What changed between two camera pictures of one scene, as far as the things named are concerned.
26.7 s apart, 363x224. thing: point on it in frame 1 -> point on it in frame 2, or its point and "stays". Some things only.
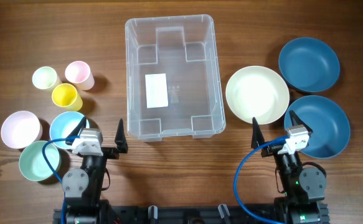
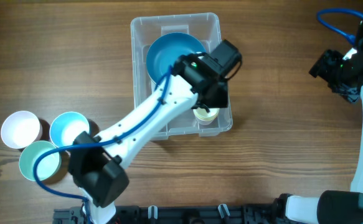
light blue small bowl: (63, 124) stays
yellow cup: (66, 95) -> (205, 118)
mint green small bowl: (32, 164) stays
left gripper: (113, 152) -> (223, 99)
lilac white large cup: (20, 129) stays
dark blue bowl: (309, 65) -> (166, 49)
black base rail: (118, 212) stays
